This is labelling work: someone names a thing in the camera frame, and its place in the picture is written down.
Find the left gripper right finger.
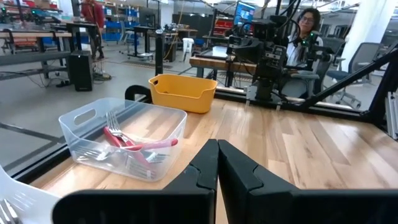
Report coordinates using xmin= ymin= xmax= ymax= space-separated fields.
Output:
xmin=218 ymin=139 xmax=398 ymax=224

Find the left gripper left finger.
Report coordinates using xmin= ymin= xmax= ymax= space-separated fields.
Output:
xmin=51 ymin=138 xmax=218 ymax=224

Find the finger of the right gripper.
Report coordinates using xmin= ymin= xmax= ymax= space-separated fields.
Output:
xmin=265 ymin=45 xmax=289 ymax=68
xmin=228 ymin=34 xmax=266 ymax=65

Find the white handled fork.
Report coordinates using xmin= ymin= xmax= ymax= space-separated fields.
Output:
xmin=0 ymin=198 xmax=21 ymax=224

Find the red tool chest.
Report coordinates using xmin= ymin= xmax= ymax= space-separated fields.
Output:
xmin=214 ymin=17 xmax=234 ymax=35

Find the wooden workbench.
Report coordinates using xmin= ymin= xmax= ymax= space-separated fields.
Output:
xmin=188 ymin=55 xmax=259 ymax=88
xmin=0 ymin=29 xmax=74 ymax=83

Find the computer monitor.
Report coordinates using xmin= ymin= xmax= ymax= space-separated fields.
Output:
xmin=233 ymin=0 xmax=256 ymax=26

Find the person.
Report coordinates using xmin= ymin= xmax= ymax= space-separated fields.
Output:
xmin=80 ymin=0 xmax=106 ymax=60
xmin=278 ymin=6 xmax=326 ymax=99

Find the white plastic stool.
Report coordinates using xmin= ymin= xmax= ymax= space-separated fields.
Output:
xmin=182 ymin=37 xmax=195 ymax=57

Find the yellow plastic bin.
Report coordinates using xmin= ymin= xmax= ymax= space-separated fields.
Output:
xmin=148 ymin=73 xmax=218 ymax=114

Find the grey office chair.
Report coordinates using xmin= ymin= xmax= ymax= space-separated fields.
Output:
xmin=325 ymin=41 xmax=385 ymax=110

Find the clear plastic bin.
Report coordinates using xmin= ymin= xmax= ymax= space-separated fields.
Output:
xmin=58 ymin=97 xmax=188 ymax=183

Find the white pillar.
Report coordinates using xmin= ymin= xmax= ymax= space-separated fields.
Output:
xmin=340 ymin=0 xmax=392 ymax=72

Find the black standing desk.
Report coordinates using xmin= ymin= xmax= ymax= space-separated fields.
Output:
xmin=132 ymin=25 xmax=157 ymax=60

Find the white plastic bin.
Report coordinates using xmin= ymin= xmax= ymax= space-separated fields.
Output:
xmin=0 ymin=164 xmax=62 ymax=224

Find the silver aluminium extrusion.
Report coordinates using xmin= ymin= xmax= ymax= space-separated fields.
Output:
xmin=384 ymin=91 xmax=398 ymax=141

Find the shelf with blue bins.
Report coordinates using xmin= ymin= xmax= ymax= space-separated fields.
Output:
xmin=104 ymin=6 xmax=139 ymax=43

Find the black computer tower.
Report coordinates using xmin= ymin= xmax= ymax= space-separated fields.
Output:
xmin=67 ymin=50 xmax=94 ymax=92

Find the black post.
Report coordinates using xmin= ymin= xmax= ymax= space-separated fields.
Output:
xmin=154 ymin=29 xmax=165 ymax=77

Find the black rounded frame bracket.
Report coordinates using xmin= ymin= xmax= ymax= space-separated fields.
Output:
xmin=124 ymin=84 xmax=153 ymax=104

